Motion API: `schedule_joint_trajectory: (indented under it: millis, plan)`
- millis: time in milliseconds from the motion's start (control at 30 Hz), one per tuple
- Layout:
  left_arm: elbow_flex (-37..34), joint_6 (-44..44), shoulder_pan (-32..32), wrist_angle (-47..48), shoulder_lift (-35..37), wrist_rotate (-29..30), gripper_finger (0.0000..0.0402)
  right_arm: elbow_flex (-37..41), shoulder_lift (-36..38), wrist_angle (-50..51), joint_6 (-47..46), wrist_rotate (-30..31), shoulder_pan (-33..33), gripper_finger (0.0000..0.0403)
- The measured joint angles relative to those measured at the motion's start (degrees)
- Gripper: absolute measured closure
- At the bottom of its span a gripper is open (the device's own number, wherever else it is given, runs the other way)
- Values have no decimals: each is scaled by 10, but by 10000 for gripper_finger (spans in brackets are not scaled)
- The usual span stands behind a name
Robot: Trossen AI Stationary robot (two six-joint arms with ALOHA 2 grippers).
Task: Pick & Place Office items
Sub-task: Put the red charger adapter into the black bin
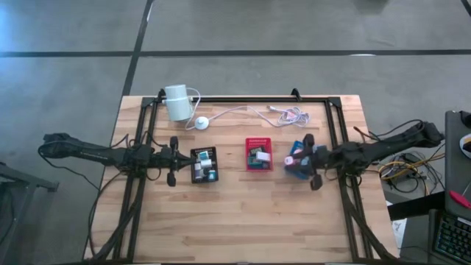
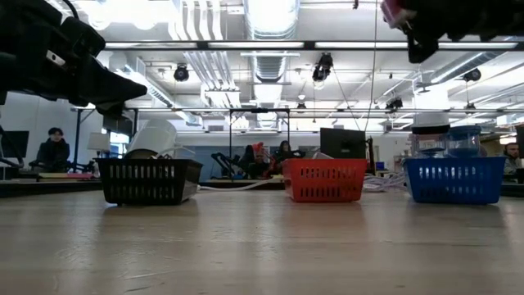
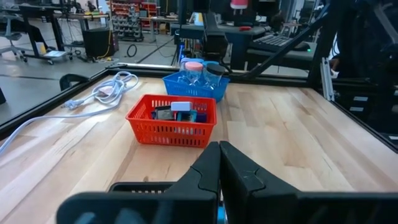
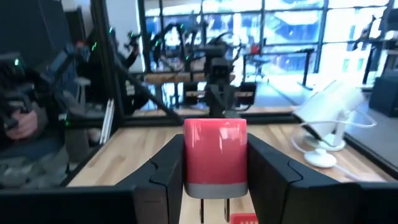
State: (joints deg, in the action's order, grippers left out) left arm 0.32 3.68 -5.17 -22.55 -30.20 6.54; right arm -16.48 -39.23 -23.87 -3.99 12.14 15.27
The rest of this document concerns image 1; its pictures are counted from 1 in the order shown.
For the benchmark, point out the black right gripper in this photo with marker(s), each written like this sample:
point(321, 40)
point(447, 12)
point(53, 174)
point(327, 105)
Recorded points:
point(320, 158)

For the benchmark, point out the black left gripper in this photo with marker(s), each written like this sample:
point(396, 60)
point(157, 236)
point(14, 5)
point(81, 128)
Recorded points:
point(171, 160)

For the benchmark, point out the purple wall charger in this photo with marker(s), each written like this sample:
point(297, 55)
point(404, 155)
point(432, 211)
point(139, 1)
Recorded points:
point(198, 168)

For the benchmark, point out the teal wall charger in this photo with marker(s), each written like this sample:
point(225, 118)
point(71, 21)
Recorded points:
point(211, 175)
point(202, 155)

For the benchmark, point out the white wall charger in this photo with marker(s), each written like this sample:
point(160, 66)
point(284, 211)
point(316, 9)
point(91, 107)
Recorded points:
point(205, 162)

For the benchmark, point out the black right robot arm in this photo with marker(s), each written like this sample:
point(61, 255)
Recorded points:
point(386, 149)

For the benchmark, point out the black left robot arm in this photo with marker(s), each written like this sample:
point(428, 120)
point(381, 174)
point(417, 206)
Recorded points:
point(95, 154)

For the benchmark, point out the blue plastic basket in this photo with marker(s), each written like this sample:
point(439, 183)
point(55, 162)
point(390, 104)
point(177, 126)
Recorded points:
point(296, 173)

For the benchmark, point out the black plastic basket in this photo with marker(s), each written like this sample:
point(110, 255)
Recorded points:
point(194, 180)

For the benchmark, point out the white round puck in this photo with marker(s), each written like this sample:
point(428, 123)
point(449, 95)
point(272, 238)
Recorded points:
point(201, 122)

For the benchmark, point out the red plastic basket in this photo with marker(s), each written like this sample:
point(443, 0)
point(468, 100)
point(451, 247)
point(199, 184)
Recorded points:
point(266, 144)

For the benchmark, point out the black clamp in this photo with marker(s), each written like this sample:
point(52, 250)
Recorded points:
point(160, 92)
point(295, 93)

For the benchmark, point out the white paper sheet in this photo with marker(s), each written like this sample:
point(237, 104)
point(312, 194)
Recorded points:
point(399, 228)

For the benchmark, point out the white and yellow roll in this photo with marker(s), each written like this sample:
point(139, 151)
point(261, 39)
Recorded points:
point(466, 145)

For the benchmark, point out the grey metal table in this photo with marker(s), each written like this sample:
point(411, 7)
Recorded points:
point(22, 184)

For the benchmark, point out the black keyboard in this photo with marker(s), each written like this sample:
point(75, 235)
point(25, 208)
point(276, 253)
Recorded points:
point(454, 239)

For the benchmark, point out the black aluminium frame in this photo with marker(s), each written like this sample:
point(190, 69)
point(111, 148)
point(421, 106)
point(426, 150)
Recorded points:
point(239, 99)

